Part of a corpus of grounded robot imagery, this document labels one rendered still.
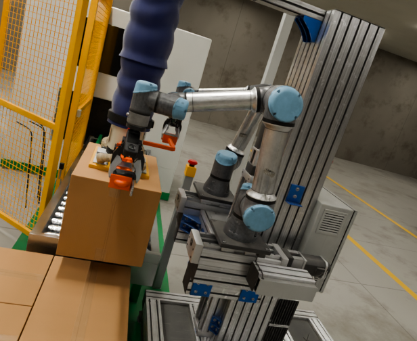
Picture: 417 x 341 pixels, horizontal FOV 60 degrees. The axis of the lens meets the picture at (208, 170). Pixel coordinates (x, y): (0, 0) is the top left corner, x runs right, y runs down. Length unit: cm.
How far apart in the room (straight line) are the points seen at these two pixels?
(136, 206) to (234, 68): 1057
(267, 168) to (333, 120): 52
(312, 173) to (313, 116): 26
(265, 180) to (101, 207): 77
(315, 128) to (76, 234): 118
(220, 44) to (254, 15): 139
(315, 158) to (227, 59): 1039
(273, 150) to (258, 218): 26
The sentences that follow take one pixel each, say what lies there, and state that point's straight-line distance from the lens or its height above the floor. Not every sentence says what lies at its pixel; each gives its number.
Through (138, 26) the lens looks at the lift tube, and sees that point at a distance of 178.
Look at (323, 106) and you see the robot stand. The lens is 168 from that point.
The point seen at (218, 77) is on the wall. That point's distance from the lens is 1197.
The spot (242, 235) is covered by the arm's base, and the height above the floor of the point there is 107.
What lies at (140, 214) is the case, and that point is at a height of 95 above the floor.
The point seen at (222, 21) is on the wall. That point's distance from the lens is 1198.
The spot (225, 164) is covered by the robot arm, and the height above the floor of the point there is 122.
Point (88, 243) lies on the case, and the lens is 179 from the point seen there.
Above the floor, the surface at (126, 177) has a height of 123.
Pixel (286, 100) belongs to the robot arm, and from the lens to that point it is 126.
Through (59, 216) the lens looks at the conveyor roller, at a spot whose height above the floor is 53.
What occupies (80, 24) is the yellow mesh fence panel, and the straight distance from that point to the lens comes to 261.
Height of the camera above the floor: 166
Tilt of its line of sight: 15 degrees down
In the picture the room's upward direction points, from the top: 17 degrees clockwise
